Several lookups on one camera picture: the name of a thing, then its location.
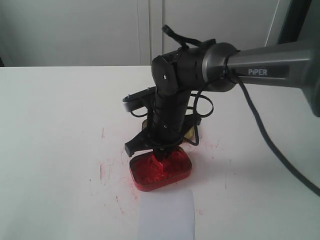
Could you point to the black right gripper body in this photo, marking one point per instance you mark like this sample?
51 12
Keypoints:
176 104

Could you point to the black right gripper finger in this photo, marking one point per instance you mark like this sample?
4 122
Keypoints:
159 154
168 151

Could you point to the red plastic stamp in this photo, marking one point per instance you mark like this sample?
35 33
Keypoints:
162 168

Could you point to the red ink paste tin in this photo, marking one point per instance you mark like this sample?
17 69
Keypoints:
148 173

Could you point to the white paper sheet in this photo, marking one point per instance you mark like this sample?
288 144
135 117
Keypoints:
166 215

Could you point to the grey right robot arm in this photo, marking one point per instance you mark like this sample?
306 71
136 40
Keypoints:
215 67

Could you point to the gold tin lid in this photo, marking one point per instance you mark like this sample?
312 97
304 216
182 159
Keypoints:
191 132

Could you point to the white cabinet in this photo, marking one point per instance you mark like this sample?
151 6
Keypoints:
36 33

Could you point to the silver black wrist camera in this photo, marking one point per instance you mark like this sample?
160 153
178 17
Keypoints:
143 98

